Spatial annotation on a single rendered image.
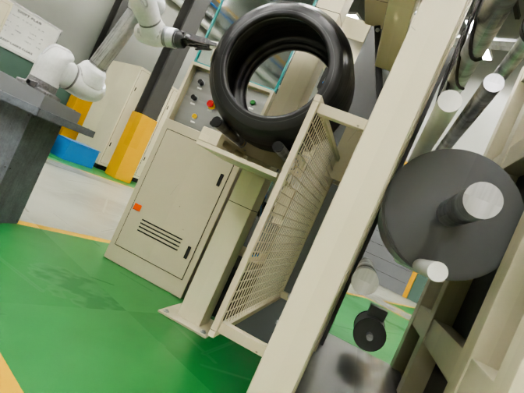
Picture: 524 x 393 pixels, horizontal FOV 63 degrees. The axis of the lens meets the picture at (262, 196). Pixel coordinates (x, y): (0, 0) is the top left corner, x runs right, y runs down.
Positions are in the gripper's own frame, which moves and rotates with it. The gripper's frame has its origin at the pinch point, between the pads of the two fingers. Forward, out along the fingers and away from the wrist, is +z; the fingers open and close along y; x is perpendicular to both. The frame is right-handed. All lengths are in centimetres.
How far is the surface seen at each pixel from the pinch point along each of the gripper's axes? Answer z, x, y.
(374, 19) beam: 61, -32, 18
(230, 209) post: 18, 68, 26
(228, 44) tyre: 10.6, 3.5, -12.8
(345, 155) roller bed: 65, 31, 19
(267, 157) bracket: 29, 40, 24
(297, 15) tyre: 35.6, -12.7, -12.9
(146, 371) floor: 26, 128, -34
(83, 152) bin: -383, 45, 419
